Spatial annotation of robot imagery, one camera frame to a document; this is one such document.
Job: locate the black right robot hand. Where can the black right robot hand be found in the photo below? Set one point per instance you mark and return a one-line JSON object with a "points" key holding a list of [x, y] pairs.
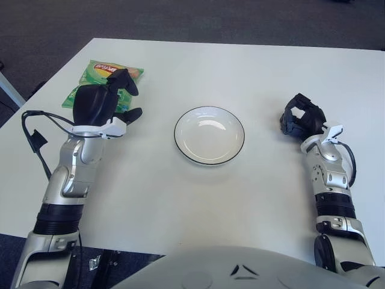
{"points": [[314, 120]]}

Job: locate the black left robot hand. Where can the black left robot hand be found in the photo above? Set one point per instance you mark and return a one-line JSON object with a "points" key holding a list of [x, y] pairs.
{"points": [[90, 105]]}

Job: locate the green potato chips bag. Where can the green potato chips bag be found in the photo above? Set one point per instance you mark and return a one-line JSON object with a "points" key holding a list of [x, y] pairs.
{"points": [[90, 72]]}

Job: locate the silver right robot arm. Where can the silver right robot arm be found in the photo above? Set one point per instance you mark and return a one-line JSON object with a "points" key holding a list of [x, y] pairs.
{"points": [[334, 180]]}

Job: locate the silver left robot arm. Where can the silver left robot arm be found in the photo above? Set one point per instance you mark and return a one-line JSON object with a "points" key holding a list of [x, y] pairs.
{"points": [[75, 168]]}

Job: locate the white plate with black rim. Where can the white plate with black rim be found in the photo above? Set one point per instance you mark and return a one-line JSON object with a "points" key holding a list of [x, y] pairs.
{"points": [[209, 135]]}

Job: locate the white neighbouring table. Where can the white neighbouring table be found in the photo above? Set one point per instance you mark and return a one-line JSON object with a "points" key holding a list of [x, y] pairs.
{"points": [[9, 88]]}

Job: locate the grey robot torso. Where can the grey robot torso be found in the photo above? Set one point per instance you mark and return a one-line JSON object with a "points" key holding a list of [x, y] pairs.
{"points": [[210, 271]]}

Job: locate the shiny metal bracket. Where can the shiny metal bracket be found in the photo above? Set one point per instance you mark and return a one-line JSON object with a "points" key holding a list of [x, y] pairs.
{"points": [[94, 262]]}

